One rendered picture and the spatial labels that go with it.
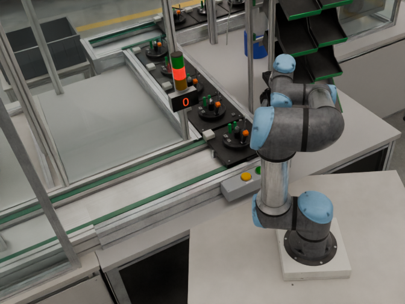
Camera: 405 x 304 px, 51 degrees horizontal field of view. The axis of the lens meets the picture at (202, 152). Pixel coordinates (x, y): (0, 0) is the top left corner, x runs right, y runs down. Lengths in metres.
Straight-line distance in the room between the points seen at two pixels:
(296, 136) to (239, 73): 1.55
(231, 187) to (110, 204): 0.51
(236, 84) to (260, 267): 1.23
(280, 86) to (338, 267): 0.65
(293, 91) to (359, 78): 1.58
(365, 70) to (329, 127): 1.95
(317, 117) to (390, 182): 0.92
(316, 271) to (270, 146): 0.59
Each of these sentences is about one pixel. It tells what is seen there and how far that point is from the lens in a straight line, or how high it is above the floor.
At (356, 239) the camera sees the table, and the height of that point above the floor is 0.86.
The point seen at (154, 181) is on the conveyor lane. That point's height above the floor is 0.92.
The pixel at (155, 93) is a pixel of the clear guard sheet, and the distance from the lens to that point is 1.79.
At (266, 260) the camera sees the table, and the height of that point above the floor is 0.86.
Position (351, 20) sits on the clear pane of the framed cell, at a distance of 2.92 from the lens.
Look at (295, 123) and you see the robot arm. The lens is 1.10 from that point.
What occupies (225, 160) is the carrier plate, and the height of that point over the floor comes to 0.97.
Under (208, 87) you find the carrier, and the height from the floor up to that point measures 0.97.
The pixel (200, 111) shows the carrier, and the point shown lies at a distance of 2.10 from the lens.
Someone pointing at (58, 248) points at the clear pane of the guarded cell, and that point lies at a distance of 1.65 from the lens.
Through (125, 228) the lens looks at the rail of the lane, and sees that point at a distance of 1.72.
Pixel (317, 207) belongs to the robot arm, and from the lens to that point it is 1.44.
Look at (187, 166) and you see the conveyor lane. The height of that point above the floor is 0.92.
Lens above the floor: 2.22
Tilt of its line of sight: 41 degrees down
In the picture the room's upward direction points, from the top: 7 degrees counter-clockwise
